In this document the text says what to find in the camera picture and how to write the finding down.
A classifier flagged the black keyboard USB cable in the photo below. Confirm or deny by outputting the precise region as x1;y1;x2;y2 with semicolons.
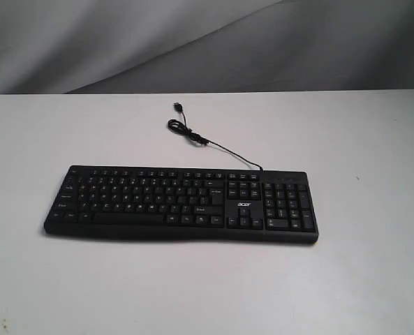
167;101;264;172

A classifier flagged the grey fabric backdrop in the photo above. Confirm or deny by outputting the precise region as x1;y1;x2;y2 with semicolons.
0;1;414;94

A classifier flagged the black Acer keyboard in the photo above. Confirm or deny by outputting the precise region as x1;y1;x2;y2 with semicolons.
44;165;319;244

